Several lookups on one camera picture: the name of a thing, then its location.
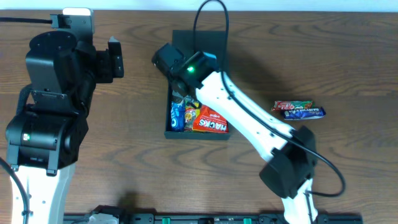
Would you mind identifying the right black cable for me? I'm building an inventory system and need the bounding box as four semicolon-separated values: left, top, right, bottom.
192;0;346;198

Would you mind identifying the left black cable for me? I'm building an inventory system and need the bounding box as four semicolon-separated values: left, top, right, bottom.
0;17;53;25

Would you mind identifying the black gift box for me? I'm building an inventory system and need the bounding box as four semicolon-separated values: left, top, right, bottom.
164;30;231;141

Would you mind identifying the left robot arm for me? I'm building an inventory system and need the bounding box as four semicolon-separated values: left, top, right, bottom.
1;9;124;223

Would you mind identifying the red Hacks candy bag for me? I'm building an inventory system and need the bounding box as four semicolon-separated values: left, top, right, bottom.
192;105;229;134

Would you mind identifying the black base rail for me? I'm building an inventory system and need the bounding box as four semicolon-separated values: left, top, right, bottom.
63;204;364;224

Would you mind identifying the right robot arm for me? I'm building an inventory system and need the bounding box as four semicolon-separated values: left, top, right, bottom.
152;44;318;223

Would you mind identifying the red KitKat chocolate bar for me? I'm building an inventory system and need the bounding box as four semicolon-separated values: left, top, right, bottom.
271;101;313;111

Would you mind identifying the blue Dairy Milk chocolate bar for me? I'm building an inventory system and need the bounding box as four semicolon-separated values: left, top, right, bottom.
282;107;326;120

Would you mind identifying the blue Oreo cookie pack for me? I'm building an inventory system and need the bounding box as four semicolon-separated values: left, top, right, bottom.
170;96;185;132

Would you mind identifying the black cable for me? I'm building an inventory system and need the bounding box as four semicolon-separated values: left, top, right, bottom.
0;17;53;25
192;0;346;198

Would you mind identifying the green Haribo gummy bag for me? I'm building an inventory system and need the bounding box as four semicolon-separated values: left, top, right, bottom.
184;100;201;132

